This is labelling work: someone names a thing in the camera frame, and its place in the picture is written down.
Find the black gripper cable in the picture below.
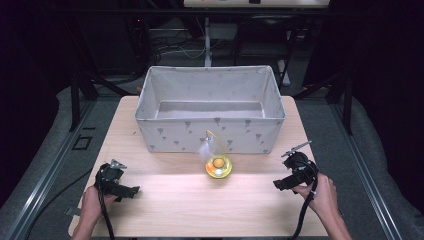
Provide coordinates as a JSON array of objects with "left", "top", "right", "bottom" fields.
[
  {"left": 289, "top": 168, "right": 319, "bottom": 240},
  {"left": 97, "top": 181, "right": 116, "bottom": 240}
]

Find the metal floor rail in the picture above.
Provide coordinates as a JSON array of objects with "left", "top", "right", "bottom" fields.
[
  {"left": 0, "top": 99, "right": 98, "bottom": 240},
  {"left": 329, "top": 102, "right": 405, "bottom": 240}
]

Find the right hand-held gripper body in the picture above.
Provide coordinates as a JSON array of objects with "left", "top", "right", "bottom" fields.
[{"left": 280, "top": 140, "right": 320, "bottom": 188}]

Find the tangle of floor cables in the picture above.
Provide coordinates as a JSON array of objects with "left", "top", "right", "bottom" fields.
[{"left": 149, "top": 28, "right": 222, "bottom": 62}]

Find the person's left hand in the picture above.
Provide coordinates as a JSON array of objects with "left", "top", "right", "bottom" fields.
[{"left": 79, "top": 185, "right": 118, "bottom": 223}]

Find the black chair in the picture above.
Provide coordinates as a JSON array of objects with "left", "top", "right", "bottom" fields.
[{"left": 232, "top": 14, "right": 298, "bottom": 88}]

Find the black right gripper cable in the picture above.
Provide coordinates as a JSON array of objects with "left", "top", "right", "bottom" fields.
[{"left": 289, "top": 168, "right": 319, "bottom": 240}]

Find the person's right hand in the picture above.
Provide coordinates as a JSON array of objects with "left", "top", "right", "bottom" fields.
[{"left": 291, "top": 172, "right": 340, "bottom": 221}]

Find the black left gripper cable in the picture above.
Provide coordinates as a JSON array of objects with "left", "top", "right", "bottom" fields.
[{"left": 97, "top": 181, "right": 116, "bottom": 240}]

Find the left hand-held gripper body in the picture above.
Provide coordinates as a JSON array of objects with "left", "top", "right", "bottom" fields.
[{"left": 94, "top": 158, "right": 128, "bottom": 196}]

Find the white desk leg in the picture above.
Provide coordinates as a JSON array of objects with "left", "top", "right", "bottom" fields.
[{"left": 203, "top": 17, "right": 214, "bottom": 68}]

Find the black metal stand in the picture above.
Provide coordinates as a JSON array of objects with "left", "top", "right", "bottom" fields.
[
  {"left": 67, "top": 70, "right": 134, "bottom": 133},
  {"left": 292, "top": 70, "right": 355, "bottom": 137}
]

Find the yellow feather ball toy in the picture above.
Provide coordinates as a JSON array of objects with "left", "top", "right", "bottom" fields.
[{"left": 197, "top": 129, "right": 234, "bottom": 180}]

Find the black floor cable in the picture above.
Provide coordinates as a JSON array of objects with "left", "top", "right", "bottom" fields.
[{"left": 23, "top": 167, "right": 93, "bottom": 240}]

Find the grey printed fabric storage box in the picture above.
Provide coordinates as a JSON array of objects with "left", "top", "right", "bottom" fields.
[{"left": 134, "top": 65, "right": 287, "bottom": 155}]

